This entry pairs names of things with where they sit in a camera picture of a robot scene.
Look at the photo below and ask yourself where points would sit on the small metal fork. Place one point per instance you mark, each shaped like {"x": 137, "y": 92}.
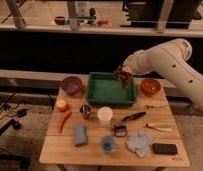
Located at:
{"x": 156, "y": 107}

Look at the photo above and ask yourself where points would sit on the white cup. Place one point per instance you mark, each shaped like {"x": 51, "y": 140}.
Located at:
{"x": 105, "y": 115}

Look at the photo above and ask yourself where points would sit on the light blue cloth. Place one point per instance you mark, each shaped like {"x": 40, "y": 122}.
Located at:
{"x": 139, "y": 143}

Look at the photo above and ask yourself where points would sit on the wooden folding table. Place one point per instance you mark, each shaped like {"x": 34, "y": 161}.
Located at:
{"x": 60, "y": 148}

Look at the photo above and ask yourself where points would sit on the blue sponge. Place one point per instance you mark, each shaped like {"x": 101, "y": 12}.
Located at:
{"x": 80, "y": 135}

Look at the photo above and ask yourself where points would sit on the purple bowl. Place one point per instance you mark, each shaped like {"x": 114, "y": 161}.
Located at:
{"x": 71, "y": 85}

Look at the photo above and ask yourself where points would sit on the red bowl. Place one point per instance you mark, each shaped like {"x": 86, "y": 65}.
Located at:
{"x": 150, "y": 87}

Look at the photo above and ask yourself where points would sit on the orange carrot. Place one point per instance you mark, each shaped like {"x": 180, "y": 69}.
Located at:
{"x": 62, "y": 120}

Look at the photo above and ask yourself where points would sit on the dark grape bunch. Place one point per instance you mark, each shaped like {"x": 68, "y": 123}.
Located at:
{"x": 122, "y": 76}

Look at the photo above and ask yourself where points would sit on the striped metal cup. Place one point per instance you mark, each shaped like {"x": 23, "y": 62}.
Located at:
{"x": 85, "y": 110}

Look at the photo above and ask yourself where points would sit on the black binder clip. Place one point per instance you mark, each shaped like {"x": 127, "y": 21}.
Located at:
{"x": 120, "y": 131}

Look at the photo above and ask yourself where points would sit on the yellow apple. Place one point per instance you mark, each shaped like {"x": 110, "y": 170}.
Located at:
{"x": 61, "y": 105}

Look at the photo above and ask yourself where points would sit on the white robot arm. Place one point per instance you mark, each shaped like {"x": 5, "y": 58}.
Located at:
{"x": 169, "y": 60}

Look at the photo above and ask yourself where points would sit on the blue cup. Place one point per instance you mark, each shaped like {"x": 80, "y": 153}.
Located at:
{"x": 107, "y": 144}

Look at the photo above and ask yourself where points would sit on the green plastic tray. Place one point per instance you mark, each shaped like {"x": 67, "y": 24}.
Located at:
{"x": 104, "y": 89}

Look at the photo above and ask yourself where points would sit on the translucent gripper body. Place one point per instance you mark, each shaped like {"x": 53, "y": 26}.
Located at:
{"x": 126, "y": 67}

